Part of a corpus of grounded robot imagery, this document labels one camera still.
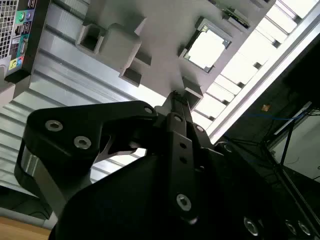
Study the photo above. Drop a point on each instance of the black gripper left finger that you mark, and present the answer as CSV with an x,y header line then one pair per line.
x,y
75,120

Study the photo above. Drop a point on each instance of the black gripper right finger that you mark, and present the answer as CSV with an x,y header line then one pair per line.
x,y
240,175

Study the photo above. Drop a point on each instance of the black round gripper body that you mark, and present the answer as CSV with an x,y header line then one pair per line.
x,y
125,205

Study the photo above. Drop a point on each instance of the silver green CPU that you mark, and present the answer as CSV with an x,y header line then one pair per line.
x,y
206,47

